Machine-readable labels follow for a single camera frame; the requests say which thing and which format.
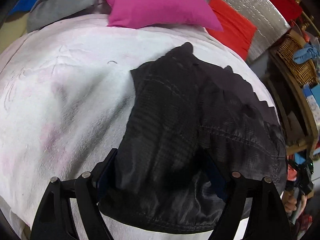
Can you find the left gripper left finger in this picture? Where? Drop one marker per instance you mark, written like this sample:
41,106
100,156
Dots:
54,218

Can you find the black quilted jacket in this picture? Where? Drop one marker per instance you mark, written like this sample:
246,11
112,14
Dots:
192,124

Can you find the blue tissue box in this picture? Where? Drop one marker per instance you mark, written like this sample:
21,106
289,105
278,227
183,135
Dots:
312,104

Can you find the blue cloth in basket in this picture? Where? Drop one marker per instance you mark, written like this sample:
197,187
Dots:
308,52

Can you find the white bed blanket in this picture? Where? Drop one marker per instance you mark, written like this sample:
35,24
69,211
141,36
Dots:
66,95

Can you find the red pillow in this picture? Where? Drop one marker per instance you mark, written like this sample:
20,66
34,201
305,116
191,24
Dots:
238,31

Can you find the silver foil insulation panel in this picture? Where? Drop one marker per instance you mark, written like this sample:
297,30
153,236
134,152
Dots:
271,24

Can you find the grey garment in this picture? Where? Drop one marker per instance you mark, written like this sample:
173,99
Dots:
46,12

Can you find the pink pillow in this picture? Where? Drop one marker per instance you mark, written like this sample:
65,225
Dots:
137,14

